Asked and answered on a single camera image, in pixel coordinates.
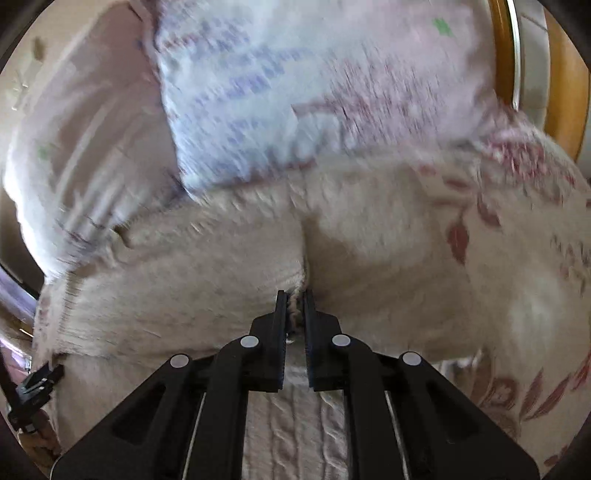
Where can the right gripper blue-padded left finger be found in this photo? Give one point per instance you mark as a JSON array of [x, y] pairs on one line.
[[251, 363]]

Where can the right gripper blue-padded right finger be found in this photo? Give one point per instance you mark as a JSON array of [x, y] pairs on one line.
[[339, 362]]

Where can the beige cable-knit sweater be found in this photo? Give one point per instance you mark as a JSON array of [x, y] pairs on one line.
[[364, 236]]

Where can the floral bed sheet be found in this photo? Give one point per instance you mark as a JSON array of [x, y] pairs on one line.
[[515, 213]]

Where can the lilac pillow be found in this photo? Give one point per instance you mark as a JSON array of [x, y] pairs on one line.
[[94, 150]]

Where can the blue floral pillow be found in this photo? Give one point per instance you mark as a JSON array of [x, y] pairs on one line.
[[251, 88]]

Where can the wooden bed headboard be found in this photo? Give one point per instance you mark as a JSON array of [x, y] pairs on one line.
[[541, 73]]

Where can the white wall switch plate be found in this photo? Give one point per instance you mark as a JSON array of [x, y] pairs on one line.
[[31, 56]]

